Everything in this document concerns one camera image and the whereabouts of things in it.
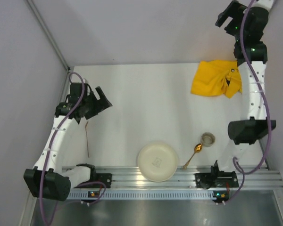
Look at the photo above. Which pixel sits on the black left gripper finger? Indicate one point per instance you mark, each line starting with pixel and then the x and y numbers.
pixel 102 103
pixel 91 112

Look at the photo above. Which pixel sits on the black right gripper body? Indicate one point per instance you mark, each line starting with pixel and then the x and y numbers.
pixel 228 18

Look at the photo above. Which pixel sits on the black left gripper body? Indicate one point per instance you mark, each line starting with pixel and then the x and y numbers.
pixel 94 103

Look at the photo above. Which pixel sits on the thin brown fork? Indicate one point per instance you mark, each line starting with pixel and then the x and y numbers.
pixel 87 143

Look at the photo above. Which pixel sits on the yellow Pikachu cloth placemat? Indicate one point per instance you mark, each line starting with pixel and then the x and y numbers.
pixel 215 78

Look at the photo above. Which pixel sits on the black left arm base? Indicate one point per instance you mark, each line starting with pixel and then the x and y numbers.
pixel 105 178

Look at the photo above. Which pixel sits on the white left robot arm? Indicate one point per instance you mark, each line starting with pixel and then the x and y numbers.
pixel 46 179

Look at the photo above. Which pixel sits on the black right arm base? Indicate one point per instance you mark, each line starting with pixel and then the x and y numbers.
pixel 216 178

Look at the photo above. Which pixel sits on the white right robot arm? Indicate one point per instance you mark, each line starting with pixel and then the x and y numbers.
pixel 255 122

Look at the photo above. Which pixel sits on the cream round plate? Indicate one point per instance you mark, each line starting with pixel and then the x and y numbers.
pixel 157 161

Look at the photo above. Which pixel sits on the gold spoon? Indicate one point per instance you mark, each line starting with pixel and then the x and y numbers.
pixel 197 149

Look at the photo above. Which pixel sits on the speckled ceramic cup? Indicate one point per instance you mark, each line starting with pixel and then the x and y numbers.
pixel 207 139

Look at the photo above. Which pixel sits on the perforated cable tray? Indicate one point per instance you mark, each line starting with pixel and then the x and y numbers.
pixel 146 195

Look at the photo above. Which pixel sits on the aluminium mounting rail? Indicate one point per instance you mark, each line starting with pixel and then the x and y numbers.
pixel 185 179

